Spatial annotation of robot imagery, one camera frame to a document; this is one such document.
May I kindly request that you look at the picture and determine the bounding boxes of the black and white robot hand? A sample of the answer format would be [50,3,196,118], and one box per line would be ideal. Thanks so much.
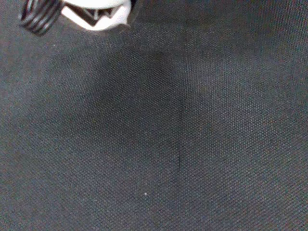
[18,0,137,36]

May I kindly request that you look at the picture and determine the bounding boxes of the black cloth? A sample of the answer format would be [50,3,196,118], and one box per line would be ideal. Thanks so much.
[0,0,308,231]

